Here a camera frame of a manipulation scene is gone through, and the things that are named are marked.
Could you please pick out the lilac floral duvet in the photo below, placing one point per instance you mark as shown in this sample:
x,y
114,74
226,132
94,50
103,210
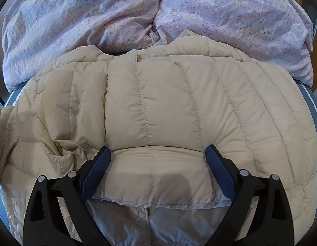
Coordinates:
x,y
71,25

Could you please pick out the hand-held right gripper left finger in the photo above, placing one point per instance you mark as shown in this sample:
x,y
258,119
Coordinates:
x,y
95,170

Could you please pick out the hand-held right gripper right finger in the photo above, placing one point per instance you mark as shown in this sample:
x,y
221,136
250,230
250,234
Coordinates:
x,y
220,169

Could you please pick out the beige quilted down jacket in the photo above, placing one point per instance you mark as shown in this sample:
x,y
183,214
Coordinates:
x,y
161,102

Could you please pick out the blue striped bed sheet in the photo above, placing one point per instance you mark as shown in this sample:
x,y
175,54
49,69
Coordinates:
x,y
313,112

